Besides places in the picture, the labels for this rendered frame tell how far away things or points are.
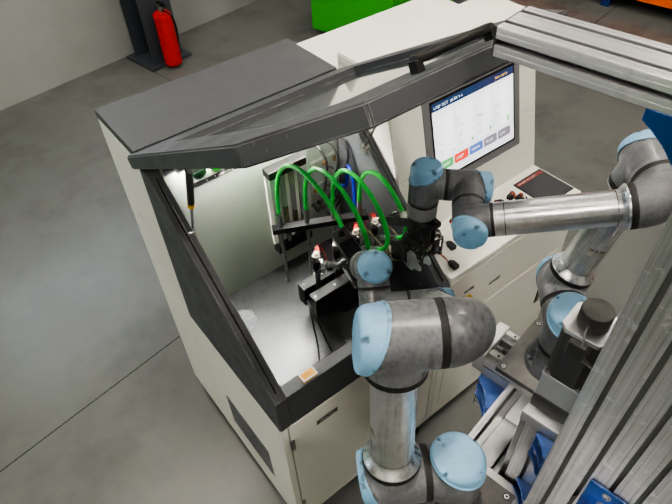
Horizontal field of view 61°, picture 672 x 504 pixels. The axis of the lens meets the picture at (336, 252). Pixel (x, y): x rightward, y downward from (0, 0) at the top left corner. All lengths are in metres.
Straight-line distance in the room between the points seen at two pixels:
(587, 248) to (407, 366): 0.73
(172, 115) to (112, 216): 2.21
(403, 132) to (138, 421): 1.81
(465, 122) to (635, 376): 1.24
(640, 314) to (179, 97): 1.41
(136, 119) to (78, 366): 1.69
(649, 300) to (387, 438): 0.50
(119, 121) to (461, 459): 1.28
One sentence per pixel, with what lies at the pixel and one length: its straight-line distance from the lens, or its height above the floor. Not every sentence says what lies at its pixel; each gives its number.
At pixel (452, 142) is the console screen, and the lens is 2.02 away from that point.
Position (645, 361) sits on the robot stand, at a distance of 0.98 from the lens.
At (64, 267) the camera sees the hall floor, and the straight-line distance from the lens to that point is 3.70.
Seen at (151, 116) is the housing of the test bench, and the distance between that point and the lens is 1.79.
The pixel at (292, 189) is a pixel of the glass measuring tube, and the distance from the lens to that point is 1.93.
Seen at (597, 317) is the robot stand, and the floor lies 1.57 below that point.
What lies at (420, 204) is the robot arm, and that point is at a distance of 1.38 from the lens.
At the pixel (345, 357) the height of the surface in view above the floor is 0.95.
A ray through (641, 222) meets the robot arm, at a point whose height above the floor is 1.60.
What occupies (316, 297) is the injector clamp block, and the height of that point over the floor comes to 0.98.
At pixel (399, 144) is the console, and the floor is 1.33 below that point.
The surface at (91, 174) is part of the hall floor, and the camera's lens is 4.35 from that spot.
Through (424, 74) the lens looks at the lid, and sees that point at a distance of 0.90.
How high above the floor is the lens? 2.39
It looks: 45 degrees down
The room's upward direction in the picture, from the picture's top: 3 degrees counter-clockwise
